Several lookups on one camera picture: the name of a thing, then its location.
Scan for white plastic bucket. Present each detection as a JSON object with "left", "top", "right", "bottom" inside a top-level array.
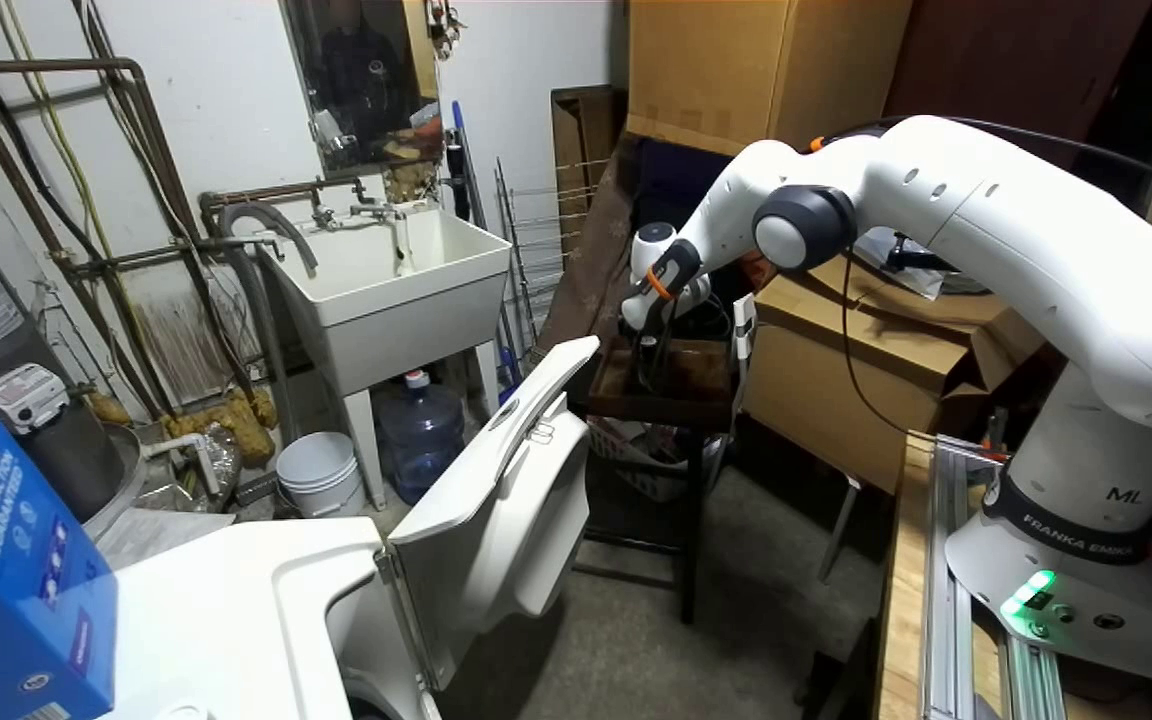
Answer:
[{"left": 269, "top": 430, "right": 370, "bottom": 522}]

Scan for dark wall mirror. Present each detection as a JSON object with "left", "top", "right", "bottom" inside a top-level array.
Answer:
[{"left": 277, "top": 0, "right": 442, "bottom": 177}]

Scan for open brown cardboard box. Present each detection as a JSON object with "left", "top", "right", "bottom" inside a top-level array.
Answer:
[{"left": 738, "top": 252, "right": 1050, "bottom": 497}]

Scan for pale cable bundle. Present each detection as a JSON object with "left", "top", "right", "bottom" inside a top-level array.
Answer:
[{"left": 999, "top": 631, "right": 1072, "bottom": 720}]

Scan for green plug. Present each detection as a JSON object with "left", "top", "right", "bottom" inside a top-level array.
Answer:
[{"left": 999, "top": 568, "right": 1077, "bottom": 641}]

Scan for yellow flexible hose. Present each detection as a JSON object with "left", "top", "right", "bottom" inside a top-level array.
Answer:
[{"left": 79, "top": 381, "right": 282, "bottom": 472}]

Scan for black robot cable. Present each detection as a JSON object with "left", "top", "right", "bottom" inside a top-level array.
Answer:
[{"left": 801, "top": 112, "right": 1152, "bottom": 445}]

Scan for flat brown cardboard panel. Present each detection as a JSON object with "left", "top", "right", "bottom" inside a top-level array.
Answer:
[{"left": 546, "top": 83, "right": 633, "bottom": 257}]

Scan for dark red board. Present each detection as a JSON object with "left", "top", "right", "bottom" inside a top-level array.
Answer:
[{"left": 892, "top": 0, "right": 1152, "bottom": 137}]

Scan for large closed cardboard box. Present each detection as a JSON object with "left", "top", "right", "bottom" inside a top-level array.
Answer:
[{"left": 624, "top": 0, "right": 917, "bottom": 162}]

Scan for blue water jug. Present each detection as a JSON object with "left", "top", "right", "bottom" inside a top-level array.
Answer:
[{"left": 374, "top": 369, "right": 473, "bottom": 508}]

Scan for dark navy fabric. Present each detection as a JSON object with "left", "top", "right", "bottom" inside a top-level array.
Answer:
[{"left": 626, "top": 137, "right": 738, "bottom": 234}]

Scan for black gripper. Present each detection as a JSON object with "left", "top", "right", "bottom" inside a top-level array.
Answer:
[{"left": 626, "top": 313, "right": 705, "bottom": 402}]

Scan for grey curved drain pipe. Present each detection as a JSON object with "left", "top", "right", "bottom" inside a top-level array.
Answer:
[{"left": 195, "top": 189, "right": 328, "bottom": 434}]

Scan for dark side table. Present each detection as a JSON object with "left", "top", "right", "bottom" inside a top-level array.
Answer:
[{"left": 580, "top": 418, "right": 727, "bottom": 627}]

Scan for grey water heater tank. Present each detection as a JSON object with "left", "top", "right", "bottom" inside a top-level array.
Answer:
[{"left": 0, "top": 158, "right": 151, "bottom": 533}]

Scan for white washing machine door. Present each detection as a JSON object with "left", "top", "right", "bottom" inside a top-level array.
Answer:
[{"left": 387, "top": 333, "right": 605, "bottom": 674}]

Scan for white washing machine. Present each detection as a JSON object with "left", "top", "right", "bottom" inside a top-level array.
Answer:
[{"left": 93, "top": 514, "right": 580, "bottom": 720}]

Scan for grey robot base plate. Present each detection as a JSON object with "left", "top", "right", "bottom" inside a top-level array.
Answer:
[{"left": 943, "top": 514, "right": 1152, "bottom": 693}]

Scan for aluminium rail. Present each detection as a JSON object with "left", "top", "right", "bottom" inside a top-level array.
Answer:
[{"left": 921, "top": 434, "right": 1009, "bottom": 720}]

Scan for white utility sink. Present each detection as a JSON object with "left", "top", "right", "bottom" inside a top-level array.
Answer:
[{"left": 257, "top": 197, "right": 514, "bottom": 514}]

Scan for metal sink faucet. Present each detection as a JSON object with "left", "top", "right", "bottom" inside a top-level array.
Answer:
[{"left": 306, "top": 173, "right": 410, "bottom": 277}]

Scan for wooden compartment tray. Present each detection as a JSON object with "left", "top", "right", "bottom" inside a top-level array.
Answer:
[{"left": 582, "top": 333, "right": 744, "bottom": 434}]

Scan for grey folded sheet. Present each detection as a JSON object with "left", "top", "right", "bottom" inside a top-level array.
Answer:
[{"left": 852, "top": 228, "right": 972, "bottom": 304}]

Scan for white grey plastic handle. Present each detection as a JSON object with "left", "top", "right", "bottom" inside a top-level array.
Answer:
[{"left": 727, "top": 292, "right": 759, "bottom": 369}]

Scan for metal wall pipes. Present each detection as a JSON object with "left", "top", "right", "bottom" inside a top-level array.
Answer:
[{"left": 0, "top": 0, "right": 210, "bottom": 418}]

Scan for blue detergent box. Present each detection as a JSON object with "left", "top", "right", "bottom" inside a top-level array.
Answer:
[{"left": 0, "top": 377, "right": 123, "bottom": 720}]

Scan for brown draped cloth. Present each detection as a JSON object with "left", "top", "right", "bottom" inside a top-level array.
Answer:
[{"left": 541, "top": 137, "right": 638, "bottom": 366}]

